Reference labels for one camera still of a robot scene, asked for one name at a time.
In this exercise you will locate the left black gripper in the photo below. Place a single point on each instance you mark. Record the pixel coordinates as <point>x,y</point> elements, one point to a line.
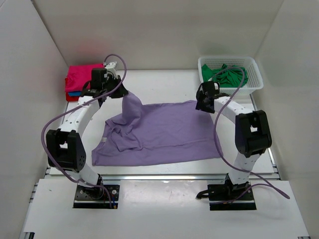
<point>122,91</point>

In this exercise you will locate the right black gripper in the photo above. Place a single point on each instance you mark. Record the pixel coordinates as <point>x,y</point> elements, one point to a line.
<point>200,106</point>

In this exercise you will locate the purple t shirt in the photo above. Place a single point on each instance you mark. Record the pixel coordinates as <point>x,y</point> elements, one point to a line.
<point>154,134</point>

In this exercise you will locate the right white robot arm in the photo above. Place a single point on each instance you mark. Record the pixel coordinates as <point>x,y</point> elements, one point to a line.
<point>252,139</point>

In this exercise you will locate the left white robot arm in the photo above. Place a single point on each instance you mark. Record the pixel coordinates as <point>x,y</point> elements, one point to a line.
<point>64,145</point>

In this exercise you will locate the green t shirt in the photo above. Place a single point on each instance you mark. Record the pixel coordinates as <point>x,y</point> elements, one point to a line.
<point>227,77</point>

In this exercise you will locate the pink folded t shirt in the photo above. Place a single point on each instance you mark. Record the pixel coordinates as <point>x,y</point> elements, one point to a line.
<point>77,76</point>

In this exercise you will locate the white plastic basket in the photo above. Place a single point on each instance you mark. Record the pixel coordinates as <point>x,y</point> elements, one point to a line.
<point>255,81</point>

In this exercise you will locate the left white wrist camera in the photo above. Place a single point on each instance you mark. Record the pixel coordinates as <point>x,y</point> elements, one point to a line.
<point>112,66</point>

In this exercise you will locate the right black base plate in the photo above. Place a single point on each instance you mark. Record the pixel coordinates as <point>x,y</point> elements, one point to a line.
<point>231,205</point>

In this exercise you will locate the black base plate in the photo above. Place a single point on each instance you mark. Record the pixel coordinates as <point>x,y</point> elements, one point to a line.
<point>231,205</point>
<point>99,199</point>

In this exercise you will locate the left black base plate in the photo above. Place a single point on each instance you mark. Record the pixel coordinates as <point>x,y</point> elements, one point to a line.
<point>99,199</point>

